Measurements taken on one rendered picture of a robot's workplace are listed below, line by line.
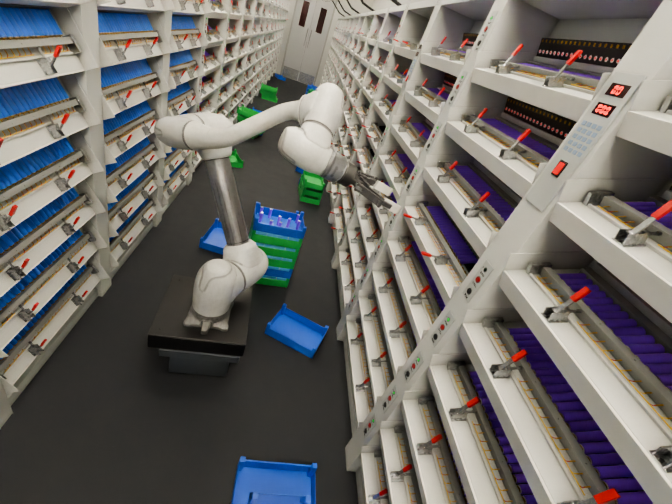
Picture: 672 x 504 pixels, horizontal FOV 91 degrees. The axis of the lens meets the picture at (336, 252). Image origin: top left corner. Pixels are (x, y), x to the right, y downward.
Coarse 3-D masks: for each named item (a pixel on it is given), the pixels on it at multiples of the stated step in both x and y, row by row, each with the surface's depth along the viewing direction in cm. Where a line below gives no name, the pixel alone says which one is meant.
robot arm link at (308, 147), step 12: (288, 132) 94; (300, 132) 95; (312, 132) 96; (324, 132) 98; (288, 144) 94; (300, 144) 95; (312, 144) 96; (324, 144) 97; (288, 156) 97; (300, 156) 96; (312, 156) 96; (324, 156) 98; (312, 168) 99; (324, 168) 99
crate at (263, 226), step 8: (256, 208) 200; (264, 208) 203; (272, 208) 204; (256, 216) 200; (264, 216) 203; (272, 216) 207; (288, 216) 209; (296, 216) 210; (256, 224) 186; (264, 224) 187; (272, 224) 199; (296, 224) 208; (272, 232) 191; (280, 232) 192; (288, 232) 193; (296, 232) 194; (304, 232) 195
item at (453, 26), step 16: (432, 16) 171; (448, 16) 166; (464, 16) 166; (432, 32) 169; (448, 32) 170; (464, 32) 170; (416, 64) 177; (416, 80) 182; (432, 80) 182; (400, 96) 190; (400, 112) 191; (416, 112) 191; (384, 144) 201; (336, 256) 248
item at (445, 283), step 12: (408, 204) 146; (432, 204) 147; (420, 216) 139; (420, 228) 131; (456, 228) 131; (420, 240) 125; (432, 240) 124; (432, 252) 117; (432, 264) 112; (432, 276) 112; (444, 276) 106; (444, 288) 102; (456, 288) 95; (444, 300) 102
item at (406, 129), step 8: (392, 120) 193; (400, 120) 193; (408, 120) 178; (416, 120) 194; (392, 128) 192; (400, 128) 179; (408, 128) 180; (416, 128) 180; (424, 128) 180; (432, 128) 179; (400, 136) 174; (408, 136) 174; (416, 136) 170; (424, 136) 168; (400, 144) 175; (408, 144) 162; (416, 144) 158; (424, 144) 159; (408, 152) 160; (416, 152) 152; (416, 160) 147
